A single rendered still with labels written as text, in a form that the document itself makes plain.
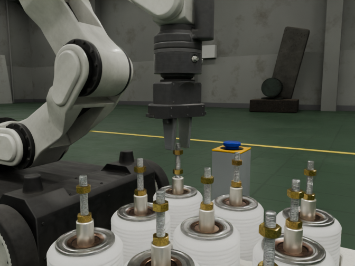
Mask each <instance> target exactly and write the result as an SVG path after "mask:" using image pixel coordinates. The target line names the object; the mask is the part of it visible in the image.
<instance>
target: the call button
mask: <svg viewBox="0 0 355 266"><path fill-rule="evenodd" d="M223 145H224V146H225V149H239V146H241V142H239V141H224V142H223Z"/></svg>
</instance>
